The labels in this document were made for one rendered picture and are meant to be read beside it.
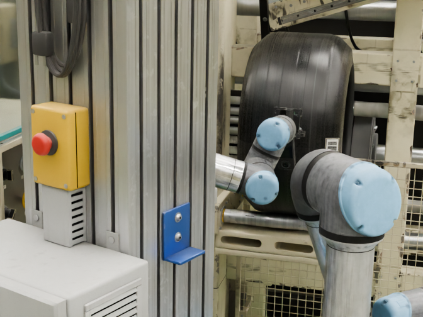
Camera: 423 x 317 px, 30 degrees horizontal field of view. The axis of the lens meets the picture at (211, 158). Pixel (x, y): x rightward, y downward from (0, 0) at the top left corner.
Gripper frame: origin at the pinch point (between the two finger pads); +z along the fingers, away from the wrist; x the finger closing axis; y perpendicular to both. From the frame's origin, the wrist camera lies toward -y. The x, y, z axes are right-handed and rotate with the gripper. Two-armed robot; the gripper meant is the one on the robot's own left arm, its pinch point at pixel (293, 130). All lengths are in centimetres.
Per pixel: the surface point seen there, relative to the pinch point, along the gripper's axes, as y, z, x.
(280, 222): -30.4, 17.4, 4.5
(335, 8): 37, 56, -4
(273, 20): 32, 58, 18
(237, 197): -28, 41, 23
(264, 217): -29.6, 17.6, 9.7
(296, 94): 9.9, 3.4, 0.1
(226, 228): -34.3, 18.6, 21.6
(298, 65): 17.9, 8.3, 0.8
